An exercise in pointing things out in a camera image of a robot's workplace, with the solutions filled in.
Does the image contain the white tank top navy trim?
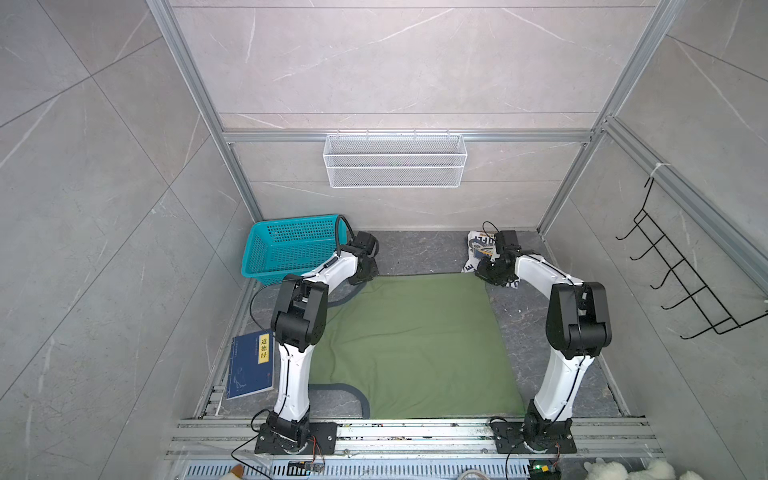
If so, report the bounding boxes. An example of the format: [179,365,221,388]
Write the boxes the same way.
[461,231,519,289]

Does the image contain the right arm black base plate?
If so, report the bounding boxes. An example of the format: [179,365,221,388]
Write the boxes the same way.
[489,419,577,455]

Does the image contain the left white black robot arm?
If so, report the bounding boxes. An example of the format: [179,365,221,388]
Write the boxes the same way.
[266,231,379,451]

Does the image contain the white wire mesh shelf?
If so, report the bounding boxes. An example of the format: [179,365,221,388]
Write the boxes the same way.
[323,133,468,189]

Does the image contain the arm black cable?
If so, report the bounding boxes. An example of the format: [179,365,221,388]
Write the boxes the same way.
[230,214,356,480]
[479,220,592,480]

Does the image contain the black wire hook rack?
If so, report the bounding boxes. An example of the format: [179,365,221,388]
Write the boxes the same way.
[615,177,767,340]

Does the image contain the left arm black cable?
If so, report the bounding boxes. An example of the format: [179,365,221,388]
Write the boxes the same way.
[230,214,356,480]

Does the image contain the green camouflage tank top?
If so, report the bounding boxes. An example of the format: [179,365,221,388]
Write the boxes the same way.
[309,273,526,419]

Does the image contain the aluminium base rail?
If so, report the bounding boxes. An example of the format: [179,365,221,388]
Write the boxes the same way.
[162,417,664,479]

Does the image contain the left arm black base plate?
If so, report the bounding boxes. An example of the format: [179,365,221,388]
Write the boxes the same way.
[253,422,339,455]

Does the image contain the blue book yellow label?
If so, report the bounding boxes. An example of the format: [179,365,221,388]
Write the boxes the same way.
[226,330,274,399]

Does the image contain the white plush toy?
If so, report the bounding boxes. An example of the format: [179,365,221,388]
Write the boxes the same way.
[584,458,703,480]

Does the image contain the teal plastic basket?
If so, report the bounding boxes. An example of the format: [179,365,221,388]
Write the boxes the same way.
[241,214,352,286]

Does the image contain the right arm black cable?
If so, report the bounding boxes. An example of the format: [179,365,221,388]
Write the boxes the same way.
[479,220,592,480]

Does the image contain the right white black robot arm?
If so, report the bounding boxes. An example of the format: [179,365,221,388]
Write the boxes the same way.
[475,230,612,453]

